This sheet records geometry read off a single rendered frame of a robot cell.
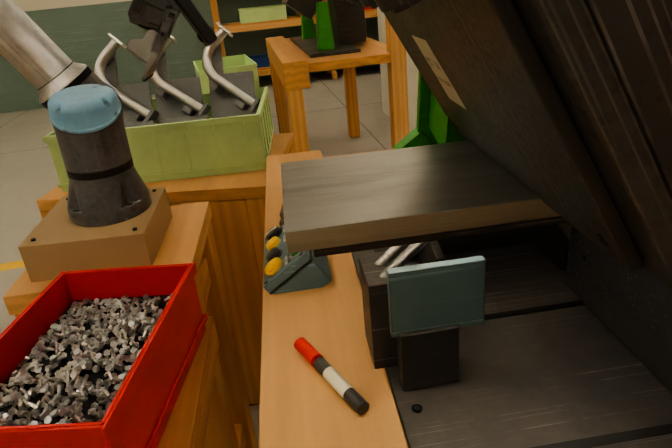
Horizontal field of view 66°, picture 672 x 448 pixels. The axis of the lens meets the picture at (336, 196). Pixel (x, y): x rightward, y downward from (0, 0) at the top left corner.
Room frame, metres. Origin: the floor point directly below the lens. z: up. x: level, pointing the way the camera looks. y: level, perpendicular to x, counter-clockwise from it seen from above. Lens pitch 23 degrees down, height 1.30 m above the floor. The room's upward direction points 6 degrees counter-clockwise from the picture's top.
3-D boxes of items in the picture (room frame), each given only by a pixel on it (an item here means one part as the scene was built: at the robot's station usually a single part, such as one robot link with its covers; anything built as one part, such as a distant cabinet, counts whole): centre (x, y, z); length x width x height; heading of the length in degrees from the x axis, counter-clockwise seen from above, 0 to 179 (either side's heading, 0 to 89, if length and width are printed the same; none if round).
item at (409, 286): (0.42, -0.09, 0.97); 0.10 x 0.02 x 0.14; 94
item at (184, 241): (0.94, 0.44, 0.83); 0.32 x 0.32 x 0.04; 5
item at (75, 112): (0.94, 0.44, 1.09); 0.13 x 0.12 x 0.14; 20
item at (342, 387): (0.44, 0.03, 0.91); 0.13 x 0.02 x 0.02; 31
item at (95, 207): (0.93, 0.44, 0.97); 0.15 x 0.15 x 0.10
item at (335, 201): (0.44, -0.15, 1.11); 0.39 x 0.16 x 0.03; 94
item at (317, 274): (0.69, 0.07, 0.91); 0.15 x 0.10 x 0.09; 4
